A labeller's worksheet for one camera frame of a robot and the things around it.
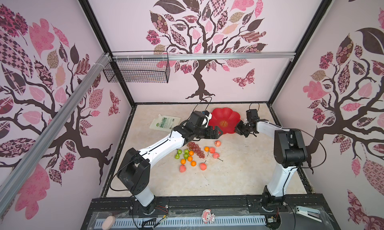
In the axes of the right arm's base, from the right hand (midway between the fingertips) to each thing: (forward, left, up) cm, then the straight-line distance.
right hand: (234, 127), depth 100 cm
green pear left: (-19, +38, -3) cm, 43 cm away
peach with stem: (-19, +14, -2) cm, 24 cm away
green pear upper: (-16, +32, -2) cm, 36 cm away
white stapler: (-50, -29, -2) cm, 58 cm away
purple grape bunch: (-16, +26, -1) cm, 30 cm away
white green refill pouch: (+7, +49, -3) cm, 50 cm away
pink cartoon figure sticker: (-50, +21, 0) cm, 55 cm away
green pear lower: (-19, +33, -2) cm, 38 cm away
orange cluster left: (-23, +34, -2) cm, 41 cm away
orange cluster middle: (-21, +30, -3) cm, 37 cm away
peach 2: (-16, +16, -2) cm, 23 cm away
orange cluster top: (-17, +29, -2) cm, 34 cm away
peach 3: (-26, +22, -3) cm, 34 cm away
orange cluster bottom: (-24, +28, -3) cm, 37 cm away
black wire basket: (+28, +56, +30) cm, 69 cm away
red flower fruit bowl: (+11, +4, -4) cm, 12 cm away
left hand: (-15, +15, +14) cm, 25 cm away
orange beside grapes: (-15, +20, -2) cm, 25 cm away
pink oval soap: (-52, +68, -1) cm, 85 cm away
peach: (-11, +12, -2) cm, 16 cm away
